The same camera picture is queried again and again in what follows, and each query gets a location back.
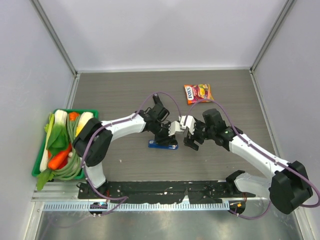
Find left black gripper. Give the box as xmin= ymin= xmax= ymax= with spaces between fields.
xmin=152 ymin=121 xmax=176 ymax=149

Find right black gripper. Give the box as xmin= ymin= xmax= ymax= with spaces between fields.
xmin=184 ymin=119 xmax=216 ymax=151

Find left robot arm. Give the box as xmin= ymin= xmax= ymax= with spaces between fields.
xmin=72 ymin=103 xmax=178 ymax=200

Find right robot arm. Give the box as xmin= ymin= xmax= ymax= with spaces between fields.
xmin=179 ymin=108 xmax=313 ymax=215

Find Fox's candy bag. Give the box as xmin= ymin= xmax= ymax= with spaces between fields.
xmin=183 ymin=84 xmax=214 ymax=105

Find toy napa cabbage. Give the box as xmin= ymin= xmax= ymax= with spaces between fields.
xmin=75 ymin=111 xmax=94 ymax=137

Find toy green beans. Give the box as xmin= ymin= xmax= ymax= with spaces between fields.
xmin=53 ymin=112 xmax=81 ymax=181

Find toy carrot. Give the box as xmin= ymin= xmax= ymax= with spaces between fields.
xmin=47 ymin=144 xmax=72 ymax=170

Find toy bok choy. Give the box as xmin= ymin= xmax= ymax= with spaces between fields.
xmin=36 ymin=109 xmax=70 ymax=191

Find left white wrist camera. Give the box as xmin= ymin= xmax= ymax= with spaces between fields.
xmin=168 ymin=121 xmax=184 ymax=136

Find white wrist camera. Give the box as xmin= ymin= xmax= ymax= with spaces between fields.
xmin=178 ymin=115 xmax=196 ymax=135
xmin=168 ymin=121 xmax=184 ymax=136

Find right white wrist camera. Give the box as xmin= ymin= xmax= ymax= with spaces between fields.
xmin=178 ymin=115 xmax=196 ymax=135

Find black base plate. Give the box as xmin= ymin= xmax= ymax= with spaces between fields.
xmin=77 ymin=180 xmax=256 ymax=205

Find slotted cable duct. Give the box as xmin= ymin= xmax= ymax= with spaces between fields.
xmin=42 ymin=200 xmax=230 ymax=212

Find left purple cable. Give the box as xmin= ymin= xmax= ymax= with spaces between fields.
xmin=81 ymin=91 xmax=181 ymax=203

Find purple cable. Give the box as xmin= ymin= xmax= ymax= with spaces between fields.
xmin=81 ymin=91 xmax=181 ymax=203
xmin=186 ymin=98 xmax=320 ymax=208

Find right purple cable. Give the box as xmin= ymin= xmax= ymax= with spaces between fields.
xmin=186 ymin=98 xmax=320 ymax=208

